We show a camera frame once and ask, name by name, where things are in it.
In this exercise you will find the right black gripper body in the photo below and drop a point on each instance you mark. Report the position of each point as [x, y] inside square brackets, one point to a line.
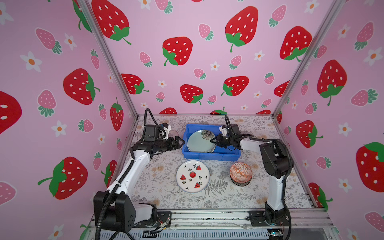
[224, 141]

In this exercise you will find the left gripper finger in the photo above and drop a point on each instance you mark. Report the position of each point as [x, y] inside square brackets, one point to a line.
[173, 147]
[176, 141]

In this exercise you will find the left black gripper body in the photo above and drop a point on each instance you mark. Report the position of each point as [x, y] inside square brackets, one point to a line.
[162, 145]

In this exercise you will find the mint green flower plate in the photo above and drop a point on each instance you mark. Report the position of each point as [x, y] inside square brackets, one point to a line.
[200, 142]

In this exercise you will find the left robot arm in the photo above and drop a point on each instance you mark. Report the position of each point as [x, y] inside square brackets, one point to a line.
[113, 208]

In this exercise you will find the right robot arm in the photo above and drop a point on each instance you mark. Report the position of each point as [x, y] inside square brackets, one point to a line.
[277, 162]

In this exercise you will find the blue plastic bin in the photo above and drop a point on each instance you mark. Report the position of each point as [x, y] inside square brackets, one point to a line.
[219, 154]

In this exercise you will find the pink translucent cup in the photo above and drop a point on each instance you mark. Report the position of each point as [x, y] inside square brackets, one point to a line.
[174, 133]

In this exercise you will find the red patterned bowl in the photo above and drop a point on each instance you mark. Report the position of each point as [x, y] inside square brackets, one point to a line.
[241, 174]

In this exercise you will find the white watermelon plate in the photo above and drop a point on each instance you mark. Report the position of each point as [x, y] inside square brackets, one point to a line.
[193, 176]

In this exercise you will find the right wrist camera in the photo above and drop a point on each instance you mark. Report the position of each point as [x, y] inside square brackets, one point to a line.
[224, 130]

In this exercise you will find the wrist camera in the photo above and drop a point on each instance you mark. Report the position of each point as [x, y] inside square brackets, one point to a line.
[224, 130]
[165, 130]

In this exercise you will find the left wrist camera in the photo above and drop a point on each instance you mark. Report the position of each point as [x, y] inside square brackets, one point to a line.
[165, 130]

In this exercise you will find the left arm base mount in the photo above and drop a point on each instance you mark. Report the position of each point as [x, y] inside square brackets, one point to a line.
[161, 217]

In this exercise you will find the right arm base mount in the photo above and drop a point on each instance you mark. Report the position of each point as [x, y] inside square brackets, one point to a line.
[263, 219]

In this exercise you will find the aluminium front rail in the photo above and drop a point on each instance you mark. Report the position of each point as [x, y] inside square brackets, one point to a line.
[233, 224]

